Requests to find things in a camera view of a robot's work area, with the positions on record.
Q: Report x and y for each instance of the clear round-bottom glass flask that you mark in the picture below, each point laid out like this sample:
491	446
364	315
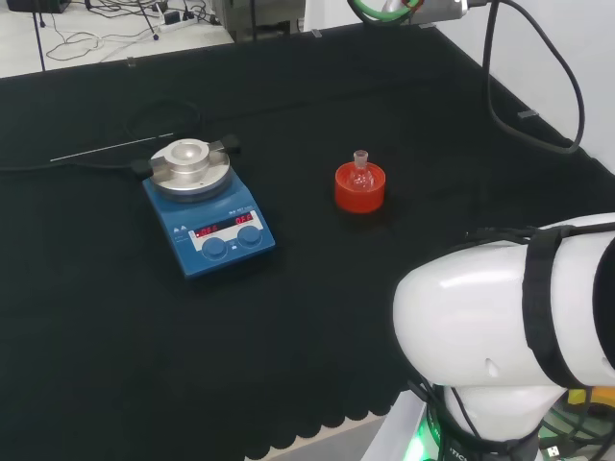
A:
361	177

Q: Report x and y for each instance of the red round flask stand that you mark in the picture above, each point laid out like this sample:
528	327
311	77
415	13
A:
358	201

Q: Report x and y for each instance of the black bench cloth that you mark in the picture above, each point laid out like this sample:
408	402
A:
288	312

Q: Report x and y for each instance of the blue-base heater with steel plate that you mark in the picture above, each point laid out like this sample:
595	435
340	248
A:
221	259

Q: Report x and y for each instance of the thin metal probe rod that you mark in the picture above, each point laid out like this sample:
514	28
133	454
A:
110	146

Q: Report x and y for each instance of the grey metal cabinet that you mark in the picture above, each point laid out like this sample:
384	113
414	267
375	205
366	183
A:
259	19

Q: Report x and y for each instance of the white power strip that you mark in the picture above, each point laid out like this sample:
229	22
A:
178	25

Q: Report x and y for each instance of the dark tripod leg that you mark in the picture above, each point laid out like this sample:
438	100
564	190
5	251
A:
39	43
151	26

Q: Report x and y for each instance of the yellow stop button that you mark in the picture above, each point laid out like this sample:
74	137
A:
593	397

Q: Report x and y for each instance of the silver usb plug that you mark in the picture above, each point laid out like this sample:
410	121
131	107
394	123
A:
554	451

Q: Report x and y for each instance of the black equipment case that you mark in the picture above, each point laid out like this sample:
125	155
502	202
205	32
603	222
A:
38	6

